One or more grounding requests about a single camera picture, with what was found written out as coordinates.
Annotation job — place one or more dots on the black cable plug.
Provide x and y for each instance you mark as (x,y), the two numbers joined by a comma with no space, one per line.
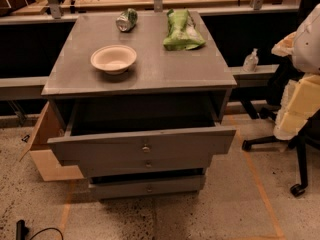
(22,231)

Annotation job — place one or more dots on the middle grey drawer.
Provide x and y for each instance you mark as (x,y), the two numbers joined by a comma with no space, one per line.
(108,168)

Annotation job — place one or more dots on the bottom grey drawer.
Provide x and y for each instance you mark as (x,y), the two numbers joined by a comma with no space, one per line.
(147,187)

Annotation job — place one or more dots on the cardboard box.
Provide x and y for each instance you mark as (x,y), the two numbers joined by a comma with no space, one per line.
(50,169)

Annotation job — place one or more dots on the top grey drawer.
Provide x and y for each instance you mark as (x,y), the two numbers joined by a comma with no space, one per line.
(142,127)

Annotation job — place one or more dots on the crushed green soda can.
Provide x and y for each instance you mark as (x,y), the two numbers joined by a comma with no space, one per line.
(127,20)

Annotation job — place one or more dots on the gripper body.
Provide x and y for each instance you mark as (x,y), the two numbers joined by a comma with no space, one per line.
(308,47)

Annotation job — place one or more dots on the green rice chip bag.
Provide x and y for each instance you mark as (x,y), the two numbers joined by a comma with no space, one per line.
(182,32)

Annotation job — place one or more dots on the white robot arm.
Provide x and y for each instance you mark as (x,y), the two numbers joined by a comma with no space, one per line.
(303,46)

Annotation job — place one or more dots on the grey drawer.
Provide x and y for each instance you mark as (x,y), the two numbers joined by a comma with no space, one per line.
(147,187)
(142,127)
(108,168)

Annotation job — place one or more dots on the white paper bowl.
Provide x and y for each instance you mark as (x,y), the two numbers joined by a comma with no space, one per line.
(113,59)

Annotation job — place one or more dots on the black office chair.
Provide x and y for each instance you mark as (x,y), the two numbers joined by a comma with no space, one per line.
(308,135)

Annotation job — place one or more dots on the clear sanitizer bottle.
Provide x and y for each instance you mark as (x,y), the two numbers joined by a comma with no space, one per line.
(251,61)

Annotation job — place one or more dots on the grey drawer cabinet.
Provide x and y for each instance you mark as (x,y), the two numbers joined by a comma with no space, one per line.
(156,71)

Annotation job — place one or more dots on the yellow foam padding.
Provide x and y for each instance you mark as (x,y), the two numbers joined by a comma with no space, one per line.
(300,101)

